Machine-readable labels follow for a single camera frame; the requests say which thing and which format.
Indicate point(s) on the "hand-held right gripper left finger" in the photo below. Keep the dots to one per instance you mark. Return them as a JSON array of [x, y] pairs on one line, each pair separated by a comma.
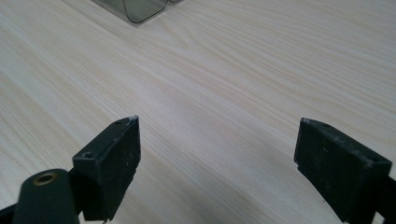
[[107, 174]]

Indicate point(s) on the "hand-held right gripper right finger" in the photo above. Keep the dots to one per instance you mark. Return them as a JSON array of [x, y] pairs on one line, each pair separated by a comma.
[[339, 174]]

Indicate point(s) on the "grey translucent plastic container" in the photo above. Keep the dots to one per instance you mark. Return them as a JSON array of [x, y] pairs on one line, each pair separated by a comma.
[[140, 7]]

